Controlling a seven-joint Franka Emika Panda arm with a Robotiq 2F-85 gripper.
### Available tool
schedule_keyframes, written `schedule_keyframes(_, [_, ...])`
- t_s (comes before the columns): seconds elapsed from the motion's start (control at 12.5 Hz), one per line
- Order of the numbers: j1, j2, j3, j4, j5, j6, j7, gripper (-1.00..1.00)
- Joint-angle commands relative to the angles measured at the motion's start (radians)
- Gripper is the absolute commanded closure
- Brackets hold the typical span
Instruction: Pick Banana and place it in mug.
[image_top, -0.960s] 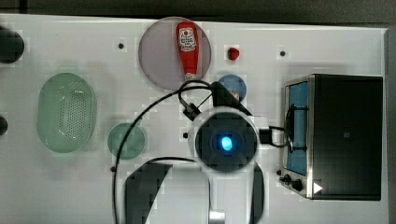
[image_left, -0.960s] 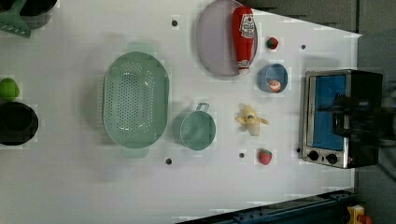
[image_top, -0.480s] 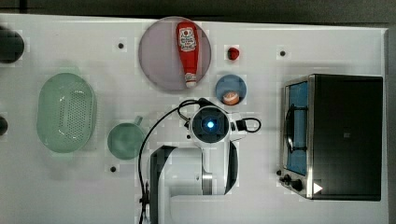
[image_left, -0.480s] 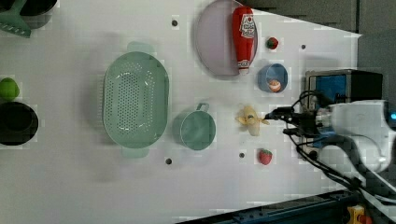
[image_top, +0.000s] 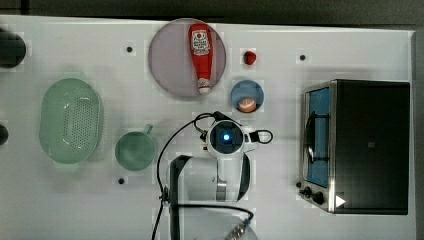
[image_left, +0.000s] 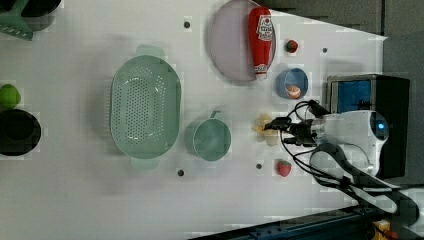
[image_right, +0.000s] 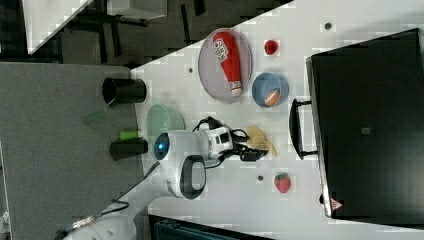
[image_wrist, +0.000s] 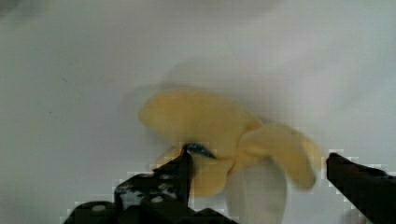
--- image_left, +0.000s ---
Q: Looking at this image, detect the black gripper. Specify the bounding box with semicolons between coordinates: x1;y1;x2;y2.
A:
264;117;316;147

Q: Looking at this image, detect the peeled yellow banana toy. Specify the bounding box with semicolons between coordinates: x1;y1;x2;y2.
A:
252;114;280;147

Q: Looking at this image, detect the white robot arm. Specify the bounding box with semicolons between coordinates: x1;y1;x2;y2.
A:
264;110;420;226

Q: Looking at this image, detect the green metal mug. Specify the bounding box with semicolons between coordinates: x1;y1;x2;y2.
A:
184;110;232;162

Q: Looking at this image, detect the orange slice toy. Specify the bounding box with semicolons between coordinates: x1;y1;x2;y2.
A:
287;85;301;99

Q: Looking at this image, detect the blue bowl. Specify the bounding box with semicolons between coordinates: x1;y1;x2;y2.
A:
276;68;309;99

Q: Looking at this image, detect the large red strawberry toy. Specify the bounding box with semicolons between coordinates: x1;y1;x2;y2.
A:
277;160;292;177

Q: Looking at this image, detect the small red strawberry toy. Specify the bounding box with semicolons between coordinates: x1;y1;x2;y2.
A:
285;40;298;53

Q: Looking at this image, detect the grey round plate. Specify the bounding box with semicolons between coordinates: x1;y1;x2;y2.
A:
209;0;276;82

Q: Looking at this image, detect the red ketchup bottle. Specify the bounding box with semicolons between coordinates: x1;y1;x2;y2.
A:
248;7;273;80

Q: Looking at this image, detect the black toaster oven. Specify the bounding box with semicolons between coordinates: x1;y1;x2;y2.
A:
326;74;410;179

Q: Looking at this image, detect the green perforated colander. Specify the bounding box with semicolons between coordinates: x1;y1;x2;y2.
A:
109;44;181;170

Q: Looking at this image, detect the black cylinder cup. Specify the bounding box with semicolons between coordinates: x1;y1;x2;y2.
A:
21;0;62;18
0;109;41;156

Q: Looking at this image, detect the green lime toy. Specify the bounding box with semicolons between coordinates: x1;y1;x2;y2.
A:
0;84;21;109

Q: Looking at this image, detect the green plastic spatula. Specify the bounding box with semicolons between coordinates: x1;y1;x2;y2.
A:
0;0;33;41

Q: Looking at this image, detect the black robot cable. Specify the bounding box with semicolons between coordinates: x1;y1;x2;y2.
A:
279;99;371;198

